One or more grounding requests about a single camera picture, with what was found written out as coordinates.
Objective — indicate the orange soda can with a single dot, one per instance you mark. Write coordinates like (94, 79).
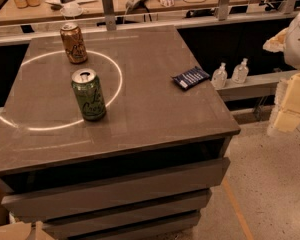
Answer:
(73, 43)

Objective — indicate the metal frame post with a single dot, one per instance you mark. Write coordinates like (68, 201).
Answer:
(221, 12)

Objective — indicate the cardboard box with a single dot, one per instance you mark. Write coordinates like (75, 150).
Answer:
(19, 230)

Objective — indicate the blue snack packet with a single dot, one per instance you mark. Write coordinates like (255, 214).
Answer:
(191, 78)

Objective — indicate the green soda can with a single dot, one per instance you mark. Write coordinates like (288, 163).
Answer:
(88, 92)

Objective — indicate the metal post bracket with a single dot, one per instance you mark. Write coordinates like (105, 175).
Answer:
(109, 14)

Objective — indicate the grey drawer cabinet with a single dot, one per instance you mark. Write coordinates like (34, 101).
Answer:
(146, 168)

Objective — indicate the clear sanitizer bottle left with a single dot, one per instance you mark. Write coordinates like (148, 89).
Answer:
(219, 77)

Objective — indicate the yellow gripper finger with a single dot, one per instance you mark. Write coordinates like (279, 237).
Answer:
(276, 43)

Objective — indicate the white cup with saucer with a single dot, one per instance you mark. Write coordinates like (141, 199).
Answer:
(71, 10)

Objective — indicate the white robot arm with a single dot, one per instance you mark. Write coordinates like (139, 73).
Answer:
(287, 41)

